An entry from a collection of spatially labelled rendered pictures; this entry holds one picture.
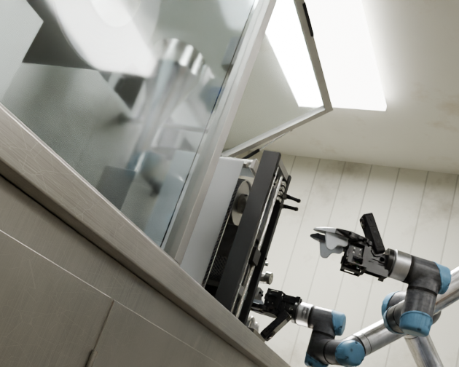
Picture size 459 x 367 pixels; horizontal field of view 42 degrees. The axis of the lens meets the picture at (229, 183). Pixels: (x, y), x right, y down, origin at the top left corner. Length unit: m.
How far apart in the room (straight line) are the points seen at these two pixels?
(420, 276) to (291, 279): 3.16
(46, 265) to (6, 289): 0.06
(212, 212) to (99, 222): 1.09
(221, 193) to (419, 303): 0.64
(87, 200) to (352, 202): 4.25
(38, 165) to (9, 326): 0.17
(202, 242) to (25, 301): 1.11
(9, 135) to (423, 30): 3.09
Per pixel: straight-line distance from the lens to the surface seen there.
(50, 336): 0.72
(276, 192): 1.76
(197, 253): 1.73
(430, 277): 1.61
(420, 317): 1.58
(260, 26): 1.21
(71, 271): 0.72
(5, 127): 0.56
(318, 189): 4.96
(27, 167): 0.59
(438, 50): 3.63
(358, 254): 1.57
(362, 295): 4.56
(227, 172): 1.80
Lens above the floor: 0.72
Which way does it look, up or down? 21 degrees up
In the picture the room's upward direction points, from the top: 19 degrees clockwise
